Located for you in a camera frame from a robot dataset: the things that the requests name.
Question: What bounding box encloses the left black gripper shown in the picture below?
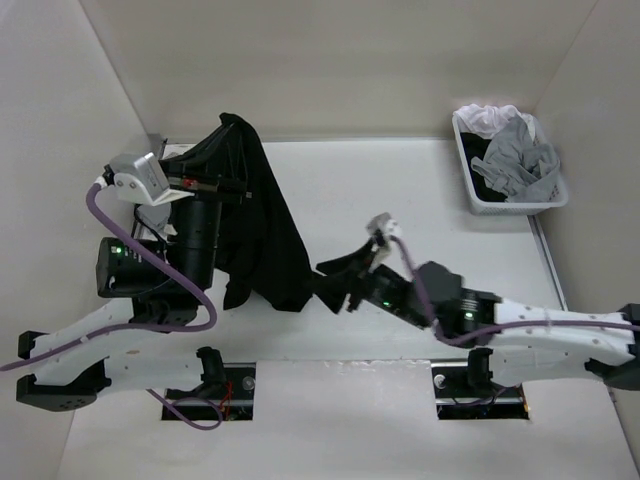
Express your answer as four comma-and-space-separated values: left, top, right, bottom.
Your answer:
161, 120, 257, 292

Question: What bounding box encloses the black tank top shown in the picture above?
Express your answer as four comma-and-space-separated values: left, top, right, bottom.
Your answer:
160, 113, 371, 313

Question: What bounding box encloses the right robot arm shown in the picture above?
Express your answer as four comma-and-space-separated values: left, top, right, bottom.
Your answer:
348, 262, 639, 396

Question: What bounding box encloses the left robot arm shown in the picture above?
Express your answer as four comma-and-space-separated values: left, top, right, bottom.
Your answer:
15, 177, 229, 412

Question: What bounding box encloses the folded grey tank top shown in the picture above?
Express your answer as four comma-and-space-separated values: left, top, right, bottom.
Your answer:
135, 204, 171, 238

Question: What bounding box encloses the black garment in basket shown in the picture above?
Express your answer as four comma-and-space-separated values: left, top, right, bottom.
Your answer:
460, 132, 506, 203

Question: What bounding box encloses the grey garment in basket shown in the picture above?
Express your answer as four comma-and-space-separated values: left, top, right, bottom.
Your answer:
471, 117, 560, 203

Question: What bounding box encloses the white laundry basket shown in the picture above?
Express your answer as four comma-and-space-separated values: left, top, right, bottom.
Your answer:
451, 112, 569, 216

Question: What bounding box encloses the white garment in basket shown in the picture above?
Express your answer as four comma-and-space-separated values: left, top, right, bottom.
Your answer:
453, 104, 536, 140

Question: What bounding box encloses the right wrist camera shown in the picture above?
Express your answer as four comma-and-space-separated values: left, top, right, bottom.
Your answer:
366, 212, 402, 255

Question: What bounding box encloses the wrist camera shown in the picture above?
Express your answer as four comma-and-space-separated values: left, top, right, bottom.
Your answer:
366, 212, 402, 255
101, 152, 193, 206

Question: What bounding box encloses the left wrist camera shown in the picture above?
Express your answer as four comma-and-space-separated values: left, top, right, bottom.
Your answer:
101, 152, 193, 206

